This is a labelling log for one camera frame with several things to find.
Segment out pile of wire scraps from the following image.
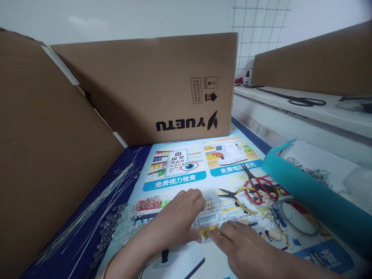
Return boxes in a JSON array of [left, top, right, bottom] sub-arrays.
[[258, 200, 295, 251]]

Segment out yellow-handled pliers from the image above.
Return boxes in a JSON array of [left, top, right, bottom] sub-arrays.
[[217, 186, 259, 216]]

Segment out white ledge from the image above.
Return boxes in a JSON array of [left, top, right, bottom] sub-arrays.
[[232, 85, 372, 152]]

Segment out bundle of thin clear rods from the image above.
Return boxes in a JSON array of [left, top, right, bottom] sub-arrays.
[[37, 145, 146, 263]]

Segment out long brown cardboard box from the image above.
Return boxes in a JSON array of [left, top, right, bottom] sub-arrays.
[[250, 20, 372, 98]]

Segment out pile of clear beads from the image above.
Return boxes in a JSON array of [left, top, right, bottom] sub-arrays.
[[90, 196, 162, 269]]

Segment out red-handled scissors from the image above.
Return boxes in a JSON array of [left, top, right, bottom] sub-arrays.
[[242, 164, 281, 206]]

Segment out colourful printed poster mat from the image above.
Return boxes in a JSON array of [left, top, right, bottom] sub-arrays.
[[20, 121, 372, 279]]

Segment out person's right hand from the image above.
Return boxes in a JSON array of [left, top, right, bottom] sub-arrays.
[[209, 220, 281, 277]]

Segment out person's left hand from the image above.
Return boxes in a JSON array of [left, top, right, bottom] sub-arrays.
[[136, 188, 206, 251]]

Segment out large plain cardboard box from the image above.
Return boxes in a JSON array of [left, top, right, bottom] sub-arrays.
[[0, 28, 126, 275]]

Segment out black scissors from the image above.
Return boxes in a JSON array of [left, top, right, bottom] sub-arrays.
[[256, 86, 326, 107]]

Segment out pile of metal chains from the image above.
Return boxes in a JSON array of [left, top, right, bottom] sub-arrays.
[[286, 157, 334, 190]]

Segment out wire piece with yellow beads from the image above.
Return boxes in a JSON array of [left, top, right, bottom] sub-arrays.
[[193, 196, 231, 242]]

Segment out open teal cardboard box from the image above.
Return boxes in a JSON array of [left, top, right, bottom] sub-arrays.
[[260, 139, 372, 234]]

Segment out black wire grid panel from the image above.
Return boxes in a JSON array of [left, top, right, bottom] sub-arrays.
[[232, 0, 292, 85]]

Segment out flat black object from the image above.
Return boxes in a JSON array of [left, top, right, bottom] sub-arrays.
[[337, 96, 372, 111]]

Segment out cardboard box with black print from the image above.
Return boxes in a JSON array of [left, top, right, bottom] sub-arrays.
[[50, 32, 239, 148]]

